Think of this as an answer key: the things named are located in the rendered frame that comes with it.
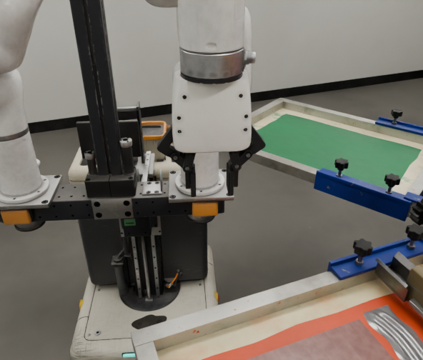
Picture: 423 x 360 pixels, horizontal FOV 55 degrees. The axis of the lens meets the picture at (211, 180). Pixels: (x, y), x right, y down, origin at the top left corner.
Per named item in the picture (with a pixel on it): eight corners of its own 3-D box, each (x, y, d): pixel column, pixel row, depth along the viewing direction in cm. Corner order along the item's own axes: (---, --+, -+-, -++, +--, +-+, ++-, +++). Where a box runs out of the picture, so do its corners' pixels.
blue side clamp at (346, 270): (336, 296, 97) (341, 275, 93) (324, 282, 101) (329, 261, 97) (432, 264, 106) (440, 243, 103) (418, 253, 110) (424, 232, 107)
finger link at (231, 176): (249, 142, 56) (247, 183, 60) (226, 143, 56) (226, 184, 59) (254, 153, 53) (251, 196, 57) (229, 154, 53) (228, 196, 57)
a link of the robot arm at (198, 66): (250, 38, 51) (249, 61, 52) (178, 39, 50) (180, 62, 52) (261, 53, 45) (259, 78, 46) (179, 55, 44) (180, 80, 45)
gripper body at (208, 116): (249, 53, 52) (245, 133, 58) (168, 55, 51) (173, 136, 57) (259, 71, 46) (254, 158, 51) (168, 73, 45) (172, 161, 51)
